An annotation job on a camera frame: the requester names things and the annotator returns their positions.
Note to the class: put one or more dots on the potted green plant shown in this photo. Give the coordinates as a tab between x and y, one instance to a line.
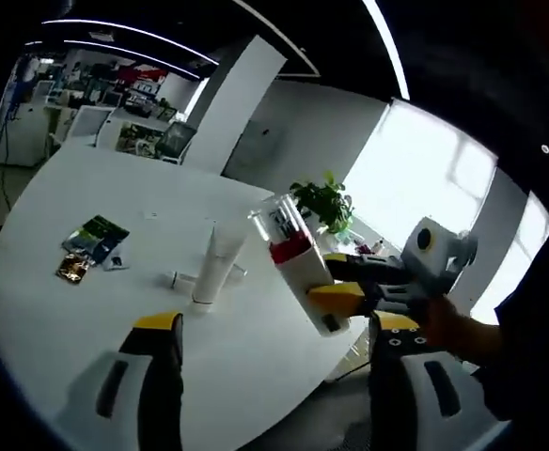
324	202

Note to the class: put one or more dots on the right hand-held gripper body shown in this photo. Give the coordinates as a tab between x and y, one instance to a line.
432	263

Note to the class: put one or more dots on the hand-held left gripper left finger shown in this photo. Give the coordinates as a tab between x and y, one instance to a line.
133	404

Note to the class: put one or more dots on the white office chair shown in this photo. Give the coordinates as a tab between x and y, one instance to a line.
89	123

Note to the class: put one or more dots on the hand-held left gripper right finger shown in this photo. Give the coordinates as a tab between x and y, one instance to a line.
411	404

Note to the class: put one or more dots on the person's right hand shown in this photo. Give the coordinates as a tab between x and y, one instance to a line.
458	333

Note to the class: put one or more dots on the dark mesh office chair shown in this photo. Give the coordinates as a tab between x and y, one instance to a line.
177	140

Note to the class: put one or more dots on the large white skincare tube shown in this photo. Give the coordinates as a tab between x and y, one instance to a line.
215	268

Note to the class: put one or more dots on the gold foil skincare sachet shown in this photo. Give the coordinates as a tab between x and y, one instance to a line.
72	269

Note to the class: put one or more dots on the green and dark skincare sachet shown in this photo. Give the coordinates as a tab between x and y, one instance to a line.
98	232

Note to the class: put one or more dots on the red-collared white pump skincare bottle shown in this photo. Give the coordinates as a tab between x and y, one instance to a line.
302	277

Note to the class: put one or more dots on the small blue-white skincare sachet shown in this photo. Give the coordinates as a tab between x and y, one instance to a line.
117	264

